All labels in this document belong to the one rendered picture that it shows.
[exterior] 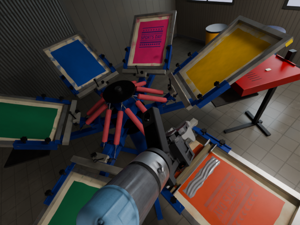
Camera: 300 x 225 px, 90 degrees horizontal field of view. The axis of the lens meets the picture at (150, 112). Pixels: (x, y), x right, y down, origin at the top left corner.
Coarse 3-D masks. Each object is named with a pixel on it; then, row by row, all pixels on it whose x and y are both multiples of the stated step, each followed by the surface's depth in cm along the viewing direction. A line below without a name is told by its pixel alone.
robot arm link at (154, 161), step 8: (144, 152) 29; (152, 152) 29; (136, 160) 27; (144, 160) 26; (152, 160) 26; (160, 160) 27; (152, 168) 25; (160, 168) 26; (160, 176) 26; (168, 176) 28
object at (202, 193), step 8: (184, 168) 115; (176, 176) 112; (192, 176) 110; (184, 184) 108; (208, 184) 105; (200, 192) 103; (208, 192) 102; (192, 200) 100; (200, 200) 99; (200, 208) 96; (208, 216) 93; (248, 216) 90; (216, 224) 90; (248, 224) 87; (256, 224) 87
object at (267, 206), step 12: (216, 156) 117; (216, 168) 111; (228, 168) 110; (216, 180) 106; (252, 180) 102; (264, 192) 96; (264, 204) 92; (276, 204) 91; (252, 216) 89; (264, 216) 88; (276, 216) 87
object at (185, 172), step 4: (204, 148) 112; (208, 148) 112; (200, 152) 111; (204, 152) 110; (196, 156) 109; (200, 156) 109; (192, 160) 108; (196, 160) 107; (200, 160) 113; (192, 164) 106; (196, 164) 110; (188, 168) 104; (192, 168) 108; (184, 172) 103; (188, 172) 105; (180, 176) 102; (184, 176) 103; (176, 180) 101; (180, 180) 101; (176, 184) 103
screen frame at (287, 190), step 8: (200, 136) 128; (224, 152) 116; (232, 152) 113; (240, 160) 108; (248, 168) 106; (256, 168) 103; (264, 176) 99; (272, 184) 97; (280, 184) 94; (288, 192) 91; (296, 192) 90; (296, 200) 90; (184, 208) 95; (296, 208) 87; (184, 216) 93; (192, 216) 92; (296, 216) 83; (192, 224) 89; (288, 224) 84; (296, 224) 81
